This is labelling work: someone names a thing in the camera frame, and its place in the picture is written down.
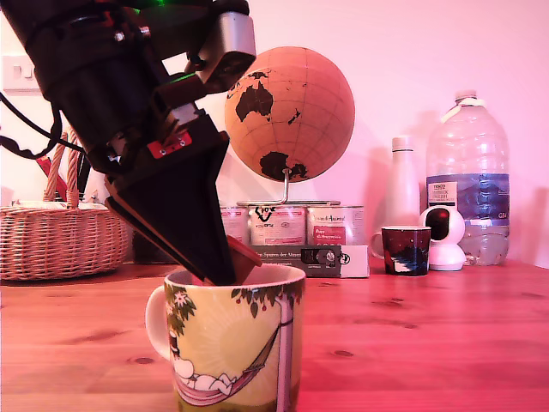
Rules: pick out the red packet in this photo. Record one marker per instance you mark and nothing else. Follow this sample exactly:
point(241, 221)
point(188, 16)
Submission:
point(45, 165)

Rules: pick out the white paper sheet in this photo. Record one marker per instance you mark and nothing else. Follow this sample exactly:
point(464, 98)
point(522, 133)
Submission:
point(38, 205)

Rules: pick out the grey white cardboard box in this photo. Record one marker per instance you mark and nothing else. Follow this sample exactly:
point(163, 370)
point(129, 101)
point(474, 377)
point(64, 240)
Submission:
point(300, 256)

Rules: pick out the yellow illustrated mug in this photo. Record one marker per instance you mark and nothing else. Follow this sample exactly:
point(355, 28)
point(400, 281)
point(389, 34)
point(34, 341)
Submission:
point(231, 335)

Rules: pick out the cork globe on metal stand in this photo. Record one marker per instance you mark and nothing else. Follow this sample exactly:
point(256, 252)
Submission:
point(300, 111)

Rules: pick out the white insulated bottle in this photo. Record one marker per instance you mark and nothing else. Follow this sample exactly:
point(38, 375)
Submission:
point(402, 189)

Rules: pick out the small dark illustrated mug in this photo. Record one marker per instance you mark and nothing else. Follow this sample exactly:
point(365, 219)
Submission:
point(407, 251)

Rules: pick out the large clear water bottle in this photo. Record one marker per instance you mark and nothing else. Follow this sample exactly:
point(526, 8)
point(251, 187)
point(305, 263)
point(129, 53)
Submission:
point(472, 150)

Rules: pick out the white light switch plate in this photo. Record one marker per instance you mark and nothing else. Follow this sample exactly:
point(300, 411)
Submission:
point(17, 73)

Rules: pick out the small white round camera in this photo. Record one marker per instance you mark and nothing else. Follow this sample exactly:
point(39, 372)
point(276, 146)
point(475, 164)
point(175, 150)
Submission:
point(450, 240)

